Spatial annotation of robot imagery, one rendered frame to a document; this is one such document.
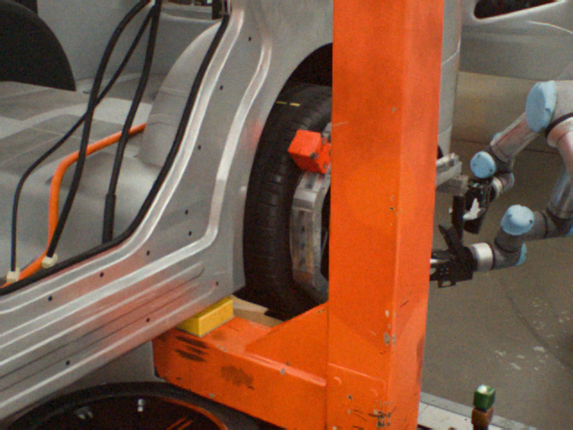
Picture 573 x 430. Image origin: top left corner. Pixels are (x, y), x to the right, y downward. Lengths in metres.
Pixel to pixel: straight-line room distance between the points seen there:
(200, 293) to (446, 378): 1.46
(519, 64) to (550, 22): 0.27
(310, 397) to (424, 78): 0.76
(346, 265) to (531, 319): 2.13
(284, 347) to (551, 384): 1.59
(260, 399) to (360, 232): 0.54
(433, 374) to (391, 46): 1.94
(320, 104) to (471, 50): 2.52
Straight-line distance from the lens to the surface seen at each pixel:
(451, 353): 3.51
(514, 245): 2.32
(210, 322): 2.17
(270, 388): 2.05
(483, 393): 2.00
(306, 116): 2.30
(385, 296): 1.77
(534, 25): 4.75
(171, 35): 4.07
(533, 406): 3.24
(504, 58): 4.78
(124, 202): 2.11
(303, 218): 2.26
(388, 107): 1.65
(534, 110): 2.06
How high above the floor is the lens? 1.70
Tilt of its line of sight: 20 degrees down
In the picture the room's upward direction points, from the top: straight up
